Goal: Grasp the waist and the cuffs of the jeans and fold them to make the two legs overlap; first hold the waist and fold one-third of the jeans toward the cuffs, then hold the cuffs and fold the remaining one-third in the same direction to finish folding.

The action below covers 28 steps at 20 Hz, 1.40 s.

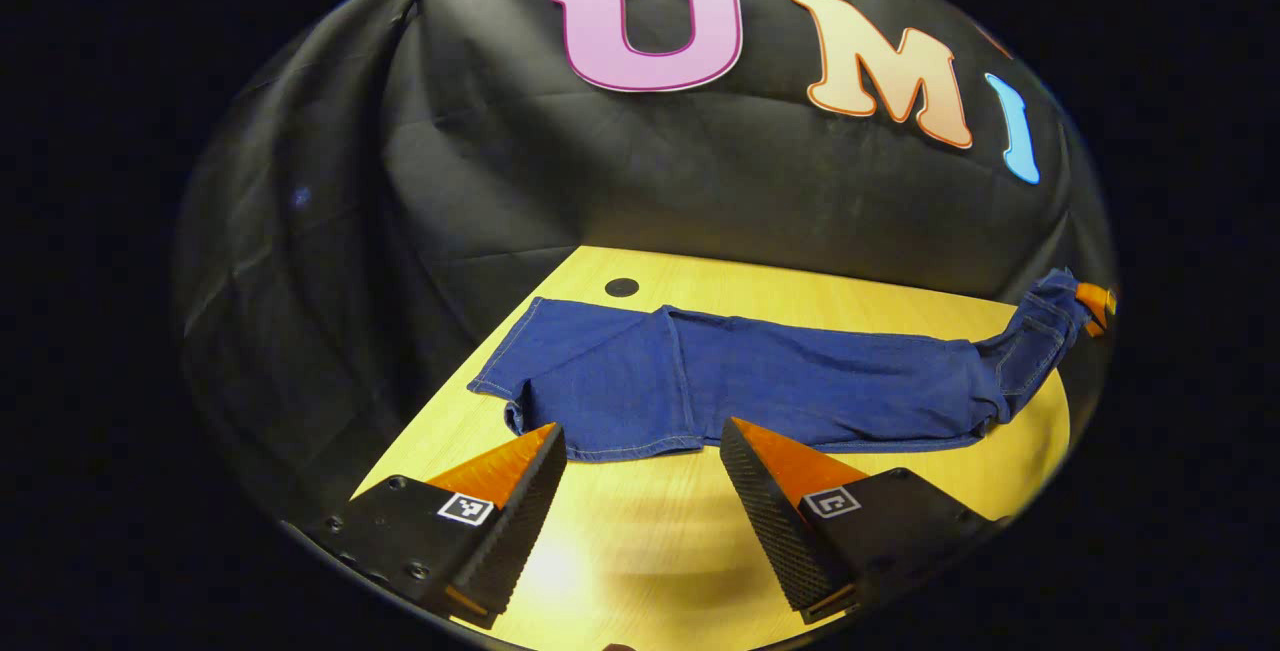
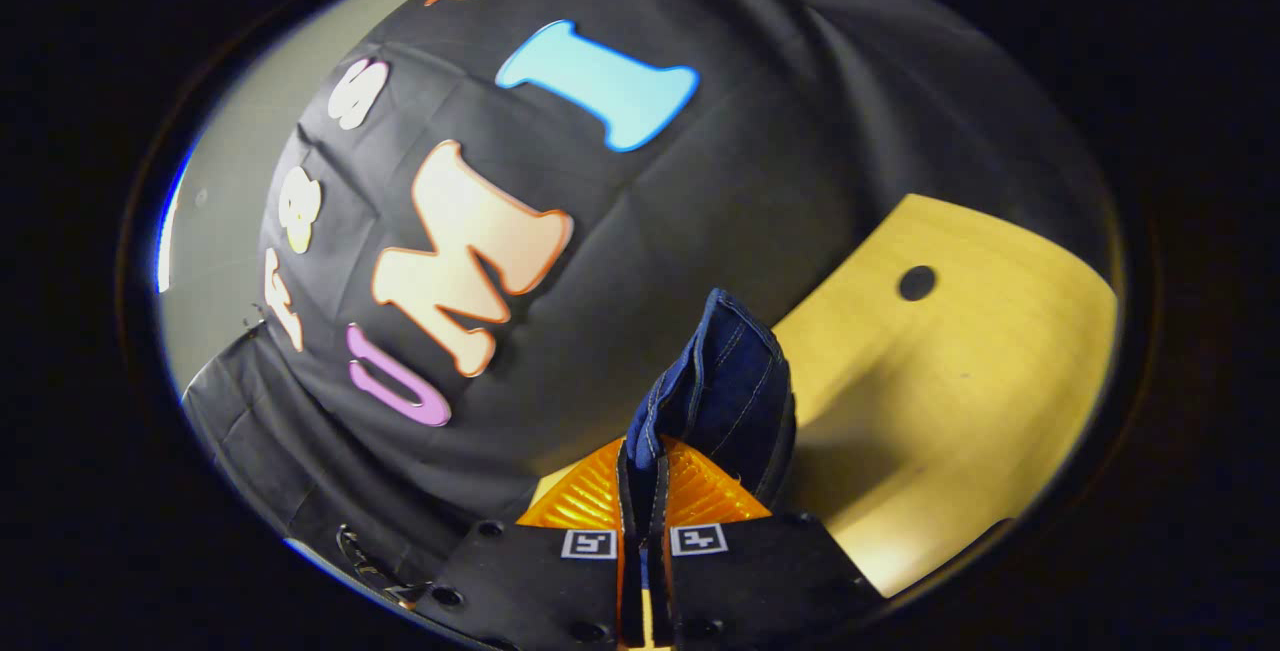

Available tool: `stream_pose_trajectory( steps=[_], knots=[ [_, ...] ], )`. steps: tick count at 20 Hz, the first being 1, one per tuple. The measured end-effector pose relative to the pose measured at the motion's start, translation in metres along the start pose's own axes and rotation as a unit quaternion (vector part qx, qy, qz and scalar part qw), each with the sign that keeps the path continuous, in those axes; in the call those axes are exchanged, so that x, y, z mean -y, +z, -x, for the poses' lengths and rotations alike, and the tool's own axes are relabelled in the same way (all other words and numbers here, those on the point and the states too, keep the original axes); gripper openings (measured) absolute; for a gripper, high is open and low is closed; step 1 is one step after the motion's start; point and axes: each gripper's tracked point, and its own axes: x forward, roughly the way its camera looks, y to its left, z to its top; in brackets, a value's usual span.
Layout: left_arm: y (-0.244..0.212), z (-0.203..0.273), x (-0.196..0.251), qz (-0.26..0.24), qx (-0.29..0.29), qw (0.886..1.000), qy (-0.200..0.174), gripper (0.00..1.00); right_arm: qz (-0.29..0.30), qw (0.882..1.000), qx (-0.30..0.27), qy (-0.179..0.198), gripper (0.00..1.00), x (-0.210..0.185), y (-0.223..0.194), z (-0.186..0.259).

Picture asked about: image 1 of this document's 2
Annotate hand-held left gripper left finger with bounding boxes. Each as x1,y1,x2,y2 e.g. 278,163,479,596
300,421,568,630

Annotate blue denim jeans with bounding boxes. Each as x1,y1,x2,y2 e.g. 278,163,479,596
468,269,1093,462

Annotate black backdrop cloth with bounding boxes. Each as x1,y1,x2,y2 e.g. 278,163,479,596
175,0,1116,532

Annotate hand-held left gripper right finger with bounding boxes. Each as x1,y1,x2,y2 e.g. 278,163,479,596
720,417,1011,624

